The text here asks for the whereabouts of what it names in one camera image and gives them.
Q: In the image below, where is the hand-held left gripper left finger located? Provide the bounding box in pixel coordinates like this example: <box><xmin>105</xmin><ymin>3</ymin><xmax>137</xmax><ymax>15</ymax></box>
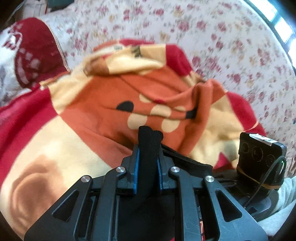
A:
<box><xmin>24</xmin><ymin>144</ymin><xmax>140</xmax><ymax>241</ymax></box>

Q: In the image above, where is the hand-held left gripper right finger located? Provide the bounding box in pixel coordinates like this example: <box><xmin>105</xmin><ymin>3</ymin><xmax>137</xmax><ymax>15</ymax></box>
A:
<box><xmin>157</xmin><ymin>148</ymin><xmax>269</xmax><ymax>241</ymax></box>

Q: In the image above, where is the red orange printed blanket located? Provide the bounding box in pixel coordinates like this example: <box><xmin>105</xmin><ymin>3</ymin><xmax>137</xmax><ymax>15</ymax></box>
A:
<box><xmin>0</xmin><ymin>38</ymin><xmax>269</xmax><ymax>202</ymax></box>

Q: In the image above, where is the white floral quilt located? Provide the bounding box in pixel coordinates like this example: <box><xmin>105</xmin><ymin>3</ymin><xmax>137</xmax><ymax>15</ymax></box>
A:
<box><xmin>44</xmin><ymin>0</ymin><xmax>296</xmax><ymax>179</ymax></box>

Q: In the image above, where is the window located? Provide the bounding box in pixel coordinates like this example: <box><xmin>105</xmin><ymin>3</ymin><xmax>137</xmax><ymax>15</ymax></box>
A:
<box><xmin>245</xmin><ymin>0</ymin><xmax>295</xmax><ymax>45</ymax></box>

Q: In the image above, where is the red white floral blanket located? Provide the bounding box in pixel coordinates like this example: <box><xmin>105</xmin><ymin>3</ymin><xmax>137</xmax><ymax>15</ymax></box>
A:
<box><xmin>0</xmin><ymin>17</ymin><xmax>70</xmax><ymax>106</ymax></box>

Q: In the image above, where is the black cable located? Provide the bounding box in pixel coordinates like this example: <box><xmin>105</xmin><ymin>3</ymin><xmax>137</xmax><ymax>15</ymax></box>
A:
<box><xmin>245</xmin><ymin>157</ymin><xmax>287</xmax><ymax>207</ymax></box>

